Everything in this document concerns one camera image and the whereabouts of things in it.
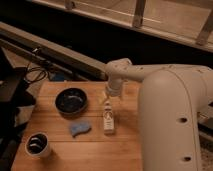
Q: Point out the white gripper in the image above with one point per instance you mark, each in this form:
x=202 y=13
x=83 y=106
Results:
x=113 y=89

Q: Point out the white plastic bottle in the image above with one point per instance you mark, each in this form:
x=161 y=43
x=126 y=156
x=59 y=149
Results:
x=108 y=119

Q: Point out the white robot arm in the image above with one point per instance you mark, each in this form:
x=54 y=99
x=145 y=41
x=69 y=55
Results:
x=169 y=98

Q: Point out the dark ceramic bowl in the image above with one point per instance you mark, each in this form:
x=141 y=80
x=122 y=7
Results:
x=71 y=101

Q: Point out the blue sponge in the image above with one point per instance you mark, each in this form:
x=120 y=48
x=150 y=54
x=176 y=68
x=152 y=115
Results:
x=79 y=128

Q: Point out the white cup with dark inside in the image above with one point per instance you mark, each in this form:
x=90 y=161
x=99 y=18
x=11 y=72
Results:
x=37 y=145

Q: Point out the black equipment at left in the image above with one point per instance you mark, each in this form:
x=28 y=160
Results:
x=13 y=95

